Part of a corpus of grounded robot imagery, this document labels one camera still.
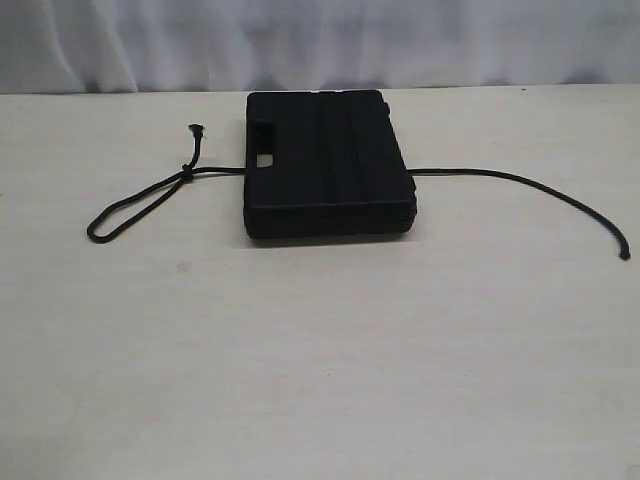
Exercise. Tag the black plastic carrying case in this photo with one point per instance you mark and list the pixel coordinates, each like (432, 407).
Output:
(324, 164)

